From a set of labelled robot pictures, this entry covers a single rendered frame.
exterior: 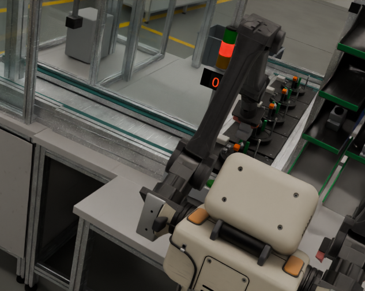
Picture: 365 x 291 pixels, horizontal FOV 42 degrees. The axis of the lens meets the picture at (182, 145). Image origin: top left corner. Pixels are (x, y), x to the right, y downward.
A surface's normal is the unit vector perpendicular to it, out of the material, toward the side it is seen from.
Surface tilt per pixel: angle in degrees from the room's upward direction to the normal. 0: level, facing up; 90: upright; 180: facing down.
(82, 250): 90
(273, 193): 48
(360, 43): 25
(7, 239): 90
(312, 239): 0
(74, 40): 90
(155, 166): 90
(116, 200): 0
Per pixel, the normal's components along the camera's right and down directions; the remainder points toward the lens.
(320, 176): -0.24, -0.39
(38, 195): -0.41, 0.37
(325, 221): 0.22, -0.85
